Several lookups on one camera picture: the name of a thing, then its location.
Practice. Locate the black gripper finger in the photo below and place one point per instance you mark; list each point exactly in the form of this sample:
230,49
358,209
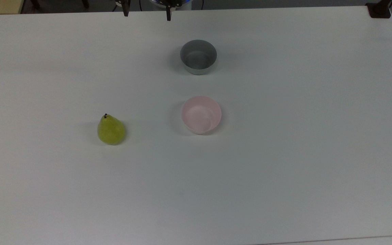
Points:
126,8
168,12

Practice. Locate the green pear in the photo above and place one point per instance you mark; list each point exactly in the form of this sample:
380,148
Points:
110,131

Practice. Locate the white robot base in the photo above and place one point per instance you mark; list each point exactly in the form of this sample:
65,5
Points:
186,4

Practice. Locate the grey bowl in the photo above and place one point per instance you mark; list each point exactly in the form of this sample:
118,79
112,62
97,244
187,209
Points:
198,56

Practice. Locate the pink bowl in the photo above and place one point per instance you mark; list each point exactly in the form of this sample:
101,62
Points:
201,115

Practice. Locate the small white grey object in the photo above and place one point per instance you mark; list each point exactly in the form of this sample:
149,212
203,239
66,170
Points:
118,2

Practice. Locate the dark chair leg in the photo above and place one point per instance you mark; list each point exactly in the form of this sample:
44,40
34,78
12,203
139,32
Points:
35,4
85,3

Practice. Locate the black corner clamp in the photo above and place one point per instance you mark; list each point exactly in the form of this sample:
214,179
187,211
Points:
379,10

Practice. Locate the white adjacent table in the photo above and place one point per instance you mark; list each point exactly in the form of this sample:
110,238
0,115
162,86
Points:
352,241

